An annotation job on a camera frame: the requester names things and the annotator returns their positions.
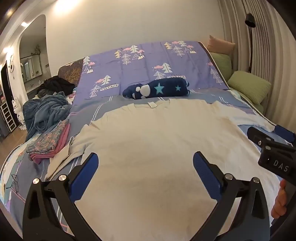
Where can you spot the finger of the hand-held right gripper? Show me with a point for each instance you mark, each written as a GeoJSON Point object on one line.
{"type": "Point", "coordinates": [256, 135]}
{"type": "Point", "coordinates": [285, 133]}

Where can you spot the wall mirror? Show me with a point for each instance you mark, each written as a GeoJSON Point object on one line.
{"type": "Point", "coordinates": [31, 68]}

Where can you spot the beige curtain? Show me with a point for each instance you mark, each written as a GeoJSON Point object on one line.
{"type": "Point", "coordinates": [270, 58]}

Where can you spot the white shelf rack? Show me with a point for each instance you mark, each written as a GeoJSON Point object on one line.
{"type": "Point", "coordinates": [8, 118]}

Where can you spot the navy star plush pillow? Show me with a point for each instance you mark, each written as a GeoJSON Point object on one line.
{"type": "Point", "coordinates": [166, 89]}

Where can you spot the black clothes pile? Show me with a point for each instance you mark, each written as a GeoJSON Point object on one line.
{"type": "Point", "coordinates": [57, 84]}

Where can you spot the dark branch-print pillow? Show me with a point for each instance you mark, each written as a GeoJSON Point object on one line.
{"type": "Point", "coordinates": [71, 70]}

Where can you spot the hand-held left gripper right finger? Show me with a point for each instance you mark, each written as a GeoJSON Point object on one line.
{"type": "Point", "coordinates": [205, 171]}

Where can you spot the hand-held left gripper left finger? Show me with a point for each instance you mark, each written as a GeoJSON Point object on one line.
{"type": "Point", "coordinates": [85, 171]}

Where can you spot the purple tree-print quilt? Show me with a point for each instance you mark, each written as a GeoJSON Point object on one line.
{"type": "Point", "coordinates": [138, 69]}

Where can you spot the white cat figurine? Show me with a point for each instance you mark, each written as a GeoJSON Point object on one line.
{"type": "Point", "coordinates": [18, 109]}

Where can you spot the black floor lamp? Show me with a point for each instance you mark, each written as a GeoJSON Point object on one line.
{"type": "Point", "coordinates": [250, 20]}

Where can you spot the pink pillow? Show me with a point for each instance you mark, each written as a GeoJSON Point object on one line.
{"type": "Point", "coordinates": [220, 45]}

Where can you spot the large green pillow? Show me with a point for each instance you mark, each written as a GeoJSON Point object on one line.
{"type": "Point", "coordinates": [249, 87]}

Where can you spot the folded pink cloth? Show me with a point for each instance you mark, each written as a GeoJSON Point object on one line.
{"type": "Point", "coordinates": [61, 143]}

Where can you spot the blue fleece blanket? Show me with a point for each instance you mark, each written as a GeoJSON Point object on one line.
{"type": "Point", "coordinates": [44, 111]}

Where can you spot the small green pillow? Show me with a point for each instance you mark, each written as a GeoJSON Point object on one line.
{"type": "Point", "coordinates": [220, 66]}

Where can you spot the white shirt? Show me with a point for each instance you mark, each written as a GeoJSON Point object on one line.
{"type": "Point", "coordinates": [150, 139]}

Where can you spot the person's right hand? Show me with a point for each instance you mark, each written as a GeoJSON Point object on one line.
{"type": "Point", "coordinates": [280, 201]}

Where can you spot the folded floral cloth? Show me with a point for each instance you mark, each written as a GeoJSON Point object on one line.
{"type": "Point", "coordinates": [48, 139]}

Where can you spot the grey-blue striped bedsheet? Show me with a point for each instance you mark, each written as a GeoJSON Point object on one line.
{"type": "Point", "coordinates": [87, 111]}

